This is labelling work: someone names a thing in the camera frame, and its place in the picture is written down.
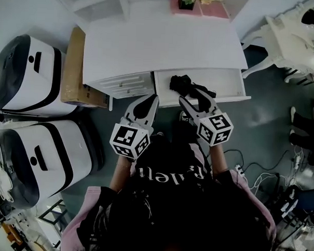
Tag white drawer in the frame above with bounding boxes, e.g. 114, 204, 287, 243
150, 64, 253, 111

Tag black cloth item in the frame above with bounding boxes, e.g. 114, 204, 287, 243
169, 74, 217, 99

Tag person's black trousers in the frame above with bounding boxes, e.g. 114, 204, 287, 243
149, 116, 199, 151

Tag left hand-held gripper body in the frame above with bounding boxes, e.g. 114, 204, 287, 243
108, 116, 154, 163

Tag person's pink jacket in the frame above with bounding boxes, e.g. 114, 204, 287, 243
60, 162, 279, 251

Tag person's right forearm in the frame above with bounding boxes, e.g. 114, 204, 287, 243
208, 142, 231, 178

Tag black metal frame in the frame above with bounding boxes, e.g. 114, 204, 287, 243
38, 199, 69, 232

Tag white cable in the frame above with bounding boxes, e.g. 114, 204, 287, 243
243, 171, 280, 199

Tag white and black robot base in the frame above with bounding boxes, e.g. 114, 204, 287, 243
0, 33, 81, 118
0, 116, 106, 214

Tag black vase with yellow flowers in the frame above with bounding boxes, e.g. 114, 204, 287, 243
177, 0, 224, 12

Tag black cable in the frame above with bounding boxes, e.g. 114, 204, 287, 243
223, 147, 291, 178

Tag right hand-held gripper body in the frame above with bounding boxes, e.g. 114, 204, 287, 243
195, 108, 235, 148

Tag black office chair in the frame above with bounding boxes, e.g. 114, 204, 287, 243
271, 174, 314, 226

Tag white desk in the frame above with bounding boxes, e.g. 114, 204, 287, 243
69, 0, 256, 118

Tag person's left forearm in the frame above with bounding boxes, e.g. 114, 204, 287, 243
110, 154, 135, 194

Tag brown cardboard box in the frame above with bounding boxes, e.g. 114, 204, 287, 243
60, 26, 113, 109

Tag white ornate dressing table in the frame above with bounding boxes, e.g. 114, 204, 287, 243
238, 1, 314, 85

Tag person's black printed shirt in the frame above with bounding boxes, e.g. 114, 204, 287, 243
76, 137, 214, 251

